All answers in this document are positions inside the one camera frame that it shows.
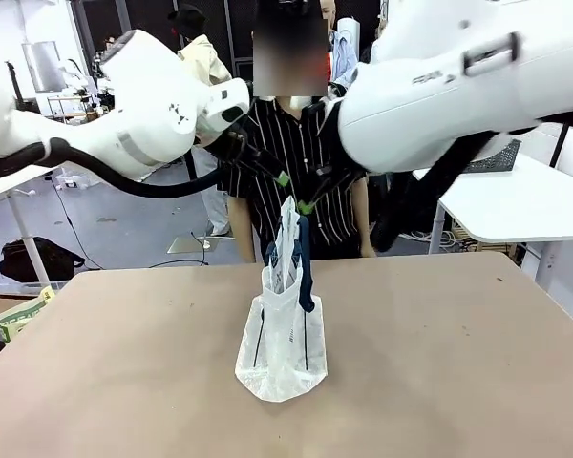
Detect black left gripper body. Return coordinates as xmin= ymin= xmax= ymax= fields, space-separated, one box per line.
xmin=203 ymin=124 xmax=265 ymax=167

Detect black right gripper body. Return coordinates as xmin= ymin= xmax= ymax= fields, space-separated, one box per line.
xmin=313 ymin=163 xmax=367 ymax=188

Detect clear shopping bag navy handles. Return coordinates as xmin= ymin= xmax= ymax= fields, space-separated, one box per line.
xmin=233 ymin=195 xmax=329 ymax=405

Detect person's left forearm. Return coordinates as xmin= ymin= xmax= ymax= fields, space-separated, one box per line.
xmin=352 ymin=175 xmax=377 ymax=260

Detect black bag on floor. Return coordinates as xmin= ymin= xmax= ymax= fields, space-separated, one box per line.
xmin=0 ymin=236 xmax=87 ymax=283

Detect black white striped shirt torso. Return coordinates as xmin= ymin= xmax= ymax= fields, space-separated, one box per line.
xmin=217 ymin=96 xmax=370 ymax=261

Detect mannequin in beige jacket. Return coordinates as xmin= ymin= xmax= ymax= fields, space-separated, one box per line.
xmin=175 ymin=34 xmax=234 ymax=238

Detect bystander in blue shirt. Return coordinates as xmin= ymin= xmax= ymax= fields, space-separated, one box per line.
xmin=328 ymin=27 xmax=360 ymax=91

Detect black hat on mannequin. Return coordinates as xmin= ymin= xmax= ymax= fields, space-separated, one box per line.
xmin=167 ymin=3 xmax=207 ymax=38

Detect large white curved desk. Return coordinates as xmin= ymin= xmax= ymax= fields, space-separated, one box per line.
xmin=412 ymin=151 xmax=573 ymax=293

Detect white desk with white leg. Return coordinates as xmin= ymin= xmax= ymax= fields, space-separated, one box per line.
xmin=0 ymin=163 xmax=54 ymax=288

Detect green white cardboard box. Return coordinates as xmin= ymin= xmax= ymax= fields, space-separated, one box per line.
xmin=0 ymin=285 xmax=56 ymax=344

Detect black right arm cable sleeve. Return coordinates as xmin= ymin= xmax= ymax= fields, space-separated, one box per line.
xmin=371 ymin=124 xmax=499 ymax=254

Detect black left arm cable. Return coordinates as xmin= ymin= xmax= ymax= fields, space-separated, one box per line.
xmin=0 ymin=136 xmax=231 ymax=200

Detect metal mannequin base plate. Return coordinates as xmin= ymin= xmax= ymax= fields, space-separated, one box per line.
xmin=165 ymin=235 xmax=222 ymax=255

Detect grey wall board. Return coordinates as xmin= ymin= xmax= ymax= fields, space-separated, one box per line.
xmin=20 ymin=40 xmax=61 ymax=93

